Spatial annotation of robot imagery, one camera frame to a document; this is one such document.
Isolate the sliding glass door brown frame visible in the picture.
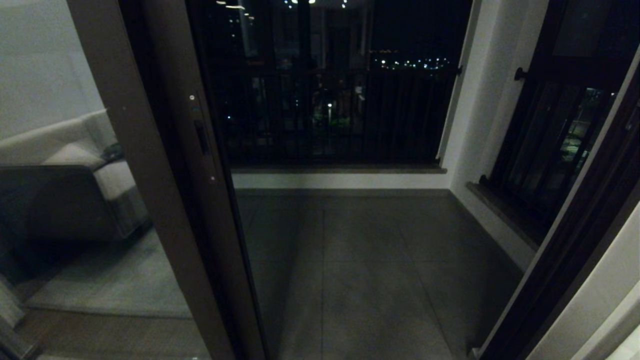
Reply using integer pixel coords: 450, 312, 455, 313
117, 0, 268, 360

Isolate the long brown stone sill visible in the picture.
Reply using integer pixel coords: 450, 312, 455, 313
231, 165, 448, 175

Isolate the black balcony railing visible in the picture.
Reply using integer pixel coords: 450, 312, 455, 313
210, 62, 461, 166

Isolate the short brown stone sill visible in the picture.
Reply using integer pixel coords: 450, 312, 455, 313
466, 180, 545, 251

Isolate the grey rug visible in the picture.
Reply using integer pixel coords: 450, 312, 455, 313
25, 227, 193, 318

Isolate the fixed glass panel brown frame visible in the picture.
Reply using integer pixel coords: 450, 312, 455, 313
0, 0, 236, 360

